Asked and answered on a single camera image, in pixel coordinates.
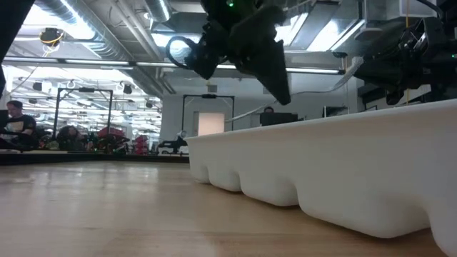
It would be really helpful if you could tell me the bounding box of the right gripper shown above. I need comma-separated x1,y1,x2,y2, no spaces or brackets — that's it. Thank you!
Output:
353,17,447,106

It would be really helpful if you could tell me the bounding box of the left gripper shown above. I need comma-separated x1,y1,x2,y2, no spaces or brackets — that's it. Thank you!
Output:
198,0,292,106

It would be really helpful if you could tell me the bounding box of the white cutlery tray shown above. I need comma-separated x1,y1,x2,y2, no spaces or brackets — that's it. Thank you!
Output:
185,98,457,257

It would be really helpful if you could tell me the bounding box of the white shelf board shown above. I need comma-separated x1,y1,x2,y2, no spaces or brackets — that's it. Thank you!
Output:
358,80,433,108

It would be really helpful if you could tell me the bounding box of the black monitor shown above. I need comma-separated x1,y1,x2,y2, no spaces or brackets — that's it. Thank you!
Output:
323,106,349,117
259,112,299,126

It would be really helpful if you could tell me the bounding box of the white ceiling unit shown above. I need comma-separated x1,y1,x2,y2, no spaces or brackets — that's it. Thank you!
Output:
363,0,438,21

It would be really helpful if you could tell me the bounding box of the bright white panel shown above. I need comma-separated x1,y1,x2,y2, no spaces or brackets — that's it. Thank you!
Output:
198,112,226,136

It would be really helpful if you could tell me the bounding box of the dark distant equipment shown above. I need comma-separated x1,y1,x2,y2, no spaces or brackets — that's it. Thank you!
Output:
156,130,189,155

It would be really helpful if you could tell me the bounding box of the red equipment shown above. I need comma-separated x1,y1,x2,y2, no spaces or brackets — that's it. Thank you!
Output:
134,134,149,155
98,127,126,142

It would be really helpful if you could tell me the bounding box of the long ceiling light strip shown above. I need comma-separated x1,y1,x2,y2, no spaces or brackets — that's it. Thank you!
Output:
0,55,346,75

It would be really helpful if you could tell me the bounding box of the black gantry frame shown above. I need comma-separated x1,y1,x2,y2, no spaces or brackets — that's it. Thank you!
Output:
181,94,236,132
53,87,114,140

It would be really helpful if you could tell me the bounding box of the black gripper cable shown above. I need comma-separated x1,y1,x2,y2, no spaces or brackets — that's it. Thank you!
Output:
165,34,199,69

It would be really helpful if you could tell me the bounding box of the silver ventilation duct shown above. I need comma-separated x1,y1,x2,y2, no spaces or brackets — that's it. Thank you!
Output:
28,0,172,97

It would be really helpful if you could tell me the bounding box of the black yellow cable reel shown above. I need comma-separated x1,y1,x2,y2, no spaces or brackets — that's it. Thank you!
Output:
38,26,66,49

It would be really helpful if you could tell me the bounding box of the black table frame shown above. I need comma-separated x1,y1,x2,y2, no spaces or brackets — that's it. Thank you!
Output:
0,151,190,165

